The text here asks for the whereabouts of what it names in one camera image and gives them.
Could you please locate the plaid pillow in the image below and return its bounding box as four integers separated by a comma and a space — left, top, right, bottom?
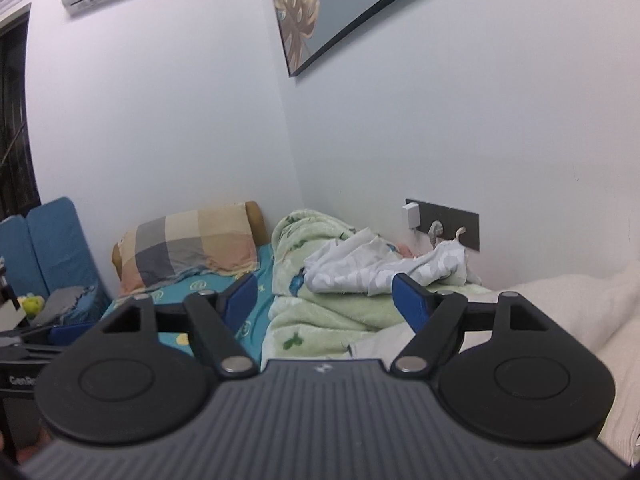
119, 204, 260, 297

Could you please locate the yellow green plush toy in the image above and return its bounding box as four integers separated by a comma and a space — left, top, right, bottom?
17, 296, 47, 317

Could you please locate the wall poster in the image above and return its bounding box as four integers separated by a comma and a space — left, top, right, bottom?
264, 0, 463, 78

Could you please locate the blue cushion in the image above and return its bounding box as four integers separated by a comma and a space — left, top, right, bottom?
26, 196, 112, 313
0, 215, 51, 303

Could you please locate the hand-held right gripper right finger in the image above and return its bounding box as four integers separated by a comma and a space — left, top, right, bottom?
390, 272, 552, 379

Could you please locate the grey wall socket panel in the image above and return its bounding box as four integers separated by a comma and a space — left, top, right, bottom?
405, 198, 481, 252

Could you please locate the brown pillow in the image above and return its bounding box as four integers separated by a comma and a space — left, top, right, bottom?
111, 201, 269, 273

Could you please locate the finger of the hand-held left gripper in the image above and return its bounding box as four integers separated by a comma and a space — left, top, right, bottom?
21, 323, 97, 350

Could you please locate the light green printed blanket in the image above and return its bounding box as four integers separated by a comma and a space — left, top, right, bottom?
261, 209, 493, 359

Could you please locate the teal printed bed sheet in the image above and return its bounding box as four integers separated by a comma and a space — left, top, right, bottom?
100, 242, 276, 366

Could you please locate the cream fluffy blanket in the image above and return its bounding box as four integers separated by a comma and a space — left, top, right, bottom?
462, 260, 640, 466

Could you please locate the white patterned cloth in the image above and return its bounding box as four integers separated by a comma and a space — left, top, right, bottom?
303, 227, 483, 297

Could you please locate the grey cloth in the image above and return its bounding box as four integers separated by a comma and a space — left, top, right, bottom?
34, 286, 90, 327

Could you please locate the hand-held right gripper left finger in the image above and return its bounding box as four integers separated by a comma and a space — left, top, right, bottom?
100, 274, 260, 379

